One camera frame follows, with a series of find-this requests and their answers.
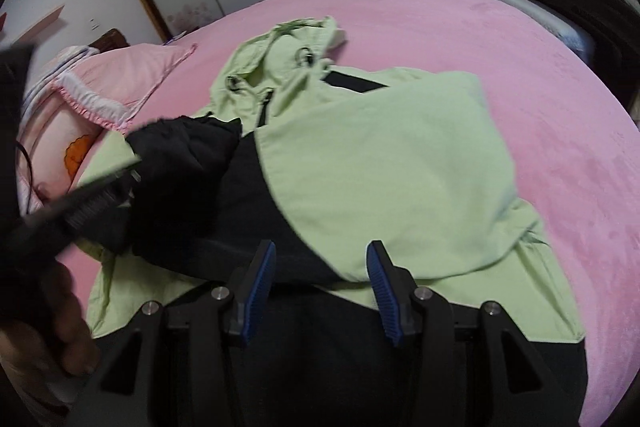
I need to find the green and black hooded jacket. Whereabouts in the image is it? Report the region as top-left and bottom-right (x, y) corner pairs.
(72, 18), (587, 426)

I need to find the person's left hand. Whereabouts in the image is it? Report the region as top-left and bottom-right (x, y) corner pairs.
(1, 261), (101, 407)

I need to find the cartoon print pillow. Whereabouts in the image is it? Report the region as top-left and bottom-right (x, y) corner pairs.
(16, 46), (102, 215)

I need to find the pink pillow with white trim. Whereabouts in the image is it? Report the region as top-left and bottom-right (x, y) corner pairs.
(53, 43), (196, 133)

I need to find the pink bed sheet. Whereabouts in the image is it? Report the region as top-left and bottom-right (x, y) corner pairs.
(54, 0), (640, 427)

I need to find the wall shelf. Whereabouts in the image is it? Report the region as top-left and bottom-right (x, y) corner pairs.
(12, 4), (66, 44)

